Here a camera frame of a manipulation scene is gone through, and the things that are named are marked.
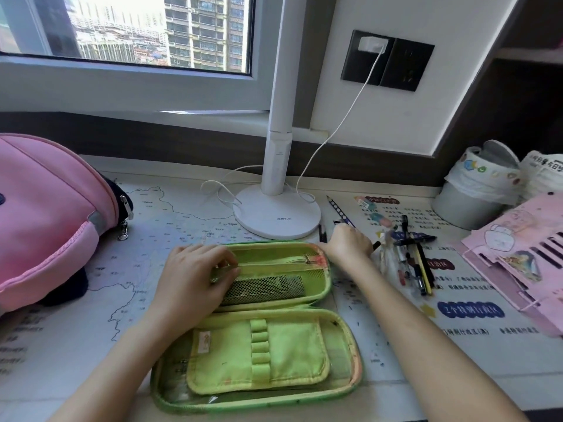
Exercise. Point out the person's left hand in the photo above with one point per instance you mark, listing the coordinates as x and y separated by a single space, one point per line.
189 285

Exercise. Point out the person's right hand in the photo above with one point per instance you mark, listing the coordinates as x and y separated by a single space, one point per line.
349 246

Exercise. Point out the blue striped pencil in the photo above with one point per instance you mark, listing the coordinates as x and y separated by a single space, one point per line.
338 210

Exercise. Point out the pile of pens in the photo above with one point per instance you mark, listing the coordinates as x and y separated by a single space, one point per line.
424 268

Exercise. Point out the green pencil case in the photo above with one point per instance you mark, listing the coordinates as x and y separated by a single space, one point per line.
281 360

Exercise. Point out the pink and navy backpack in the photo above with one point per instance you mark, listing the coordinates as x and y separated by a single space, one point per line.
44 215

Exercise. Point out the person's left forearm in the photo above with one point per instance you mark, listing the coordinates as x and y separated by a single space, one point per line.
114 382

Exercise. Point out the person's right forearm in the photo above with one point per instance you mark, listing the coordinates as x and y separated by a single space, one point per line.
418 338

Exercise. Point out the printed desk mat with map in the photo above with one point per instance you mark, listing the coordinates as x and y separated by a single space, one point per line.
176 215

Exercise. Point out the white desk lamp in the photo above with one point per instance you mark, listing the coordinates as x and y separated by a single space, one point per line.
277 162

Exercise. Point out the grey bin with white liner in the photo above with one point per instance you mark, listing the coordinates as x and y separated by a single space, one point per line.
457 210

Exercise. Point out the pink cardboard organizer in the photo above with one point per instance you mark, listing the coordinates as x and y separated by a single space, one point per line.
519 241

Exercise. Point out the white charger plug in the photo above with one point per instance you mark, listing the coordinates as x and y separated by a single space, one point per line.
372 45

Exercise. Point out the white panda print bag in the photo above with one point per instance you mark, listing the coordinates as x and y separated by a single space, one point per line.
543 175

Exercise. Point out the white framed window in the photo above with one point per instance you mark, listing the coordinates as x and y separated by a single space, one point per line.
132 87

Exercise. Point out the dark wooden shelf unit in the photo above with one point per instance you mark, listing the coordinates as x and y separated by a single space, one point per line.
528 105

